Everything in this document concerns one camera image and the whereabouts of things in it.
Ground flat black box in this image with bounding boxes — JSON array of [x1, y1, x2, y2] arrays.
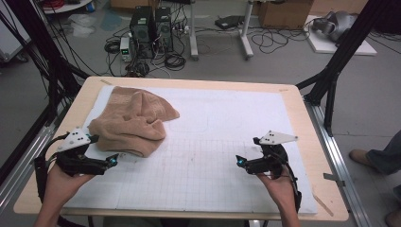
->
[[215, 14, 245, 31]]

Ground grey metal bracket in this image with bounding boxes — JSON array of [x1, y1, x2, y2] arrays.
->
[[323, 172, 346, 187]]

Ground clear plastic sheet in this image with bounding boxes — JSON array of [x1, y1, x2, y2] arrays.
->
[[67, 13, 97, 37]]

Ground black metal frame strut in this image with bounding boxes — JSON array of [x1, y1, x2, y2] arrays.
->
[[0, 0, 91, 127], [295, 0, 401, 137]]

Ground white desk frame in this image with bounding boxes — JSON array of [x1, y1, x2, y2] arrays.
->
[[188, 0, 254, 61]]

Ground thin wooden stick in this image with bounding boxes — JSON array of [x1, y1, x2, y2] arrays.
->
[[312, 193, 335, 218]]

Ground aluminium rail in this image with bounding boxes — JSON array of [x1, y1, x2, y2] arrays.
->
[[304, 97, 375, 227], [0, 103, 69, 216]]

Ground loose black floor cables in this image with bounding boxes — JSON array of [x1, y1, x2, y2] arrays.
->
[[250, 26, 311, 55]]

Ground large black computer tower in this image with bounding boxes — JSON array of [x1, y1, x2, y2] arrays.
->
[[129, 5, 156, 60]]

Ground brown cardboard box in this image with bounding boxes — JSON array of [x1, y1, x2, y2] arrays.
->
[[258, 0, 315, 30]]

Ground slim black computer tower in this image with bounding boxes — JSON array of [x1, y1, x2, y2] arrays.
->
[[154, 7, 174, 53]]

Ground round white table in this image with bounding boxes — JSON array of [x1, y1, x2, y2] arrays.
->
[[41, 0, 94, 15]]

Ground white foam mat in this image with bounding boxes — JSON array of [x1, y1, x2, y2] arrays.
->
[[64, 84, 319, 216]]

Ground white floor board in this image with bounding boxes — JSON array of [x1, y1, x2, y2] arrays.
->
[[304, 14, 377, 57]]

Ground coiled black cable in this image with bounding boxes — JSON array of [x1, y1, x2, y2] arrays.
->
[[164, 53, 187, 72]]

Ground grey bag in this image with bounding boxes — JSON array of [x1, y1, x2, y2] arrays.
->
[[311, 10, 358, 44]]

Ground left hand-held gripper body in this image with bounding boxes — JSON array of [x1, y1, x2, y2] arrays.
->
[[55, 127, 108, 177]]

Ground person's left hand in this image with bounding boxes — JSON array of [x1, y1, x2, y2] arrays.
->
[[42, 164, 96, 209]]

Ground person's right hand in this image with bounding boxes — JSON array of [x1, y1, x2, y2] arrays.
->
[[256, 168, 297, 211]]

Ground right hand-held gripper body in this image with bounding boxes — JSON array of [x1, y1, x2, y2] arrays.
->
[[245, 130, 299, 181]]

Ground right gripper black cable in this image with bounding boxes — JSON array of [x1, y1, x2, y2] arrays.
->
[[277, 154, 303, 213]]

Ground grey power supply unit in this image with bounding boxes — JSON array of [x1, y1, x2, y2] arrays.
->
[[119, 37, 133, 62]]

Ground beige towel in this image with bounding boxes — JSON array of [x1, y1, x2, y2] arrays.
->
[[87, 85, 181, 158]]

